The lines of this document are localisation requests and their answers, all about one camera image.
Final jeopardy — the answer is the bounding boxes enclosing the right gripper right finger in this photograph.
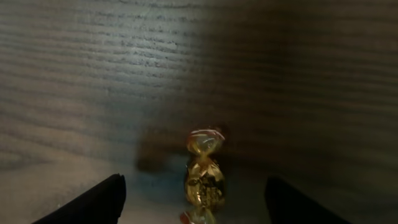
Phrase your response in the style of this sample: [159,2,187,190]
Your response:
[264,176,353,224]

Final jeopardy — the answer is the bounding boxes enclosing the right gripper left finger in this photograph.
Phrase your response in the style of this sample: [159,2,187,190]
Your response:
[30,173,127,224]

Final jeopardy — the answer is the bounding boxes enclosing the gold wrapped candy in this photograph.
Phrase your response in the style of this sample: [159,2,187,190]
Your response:
[179,128,226,224]

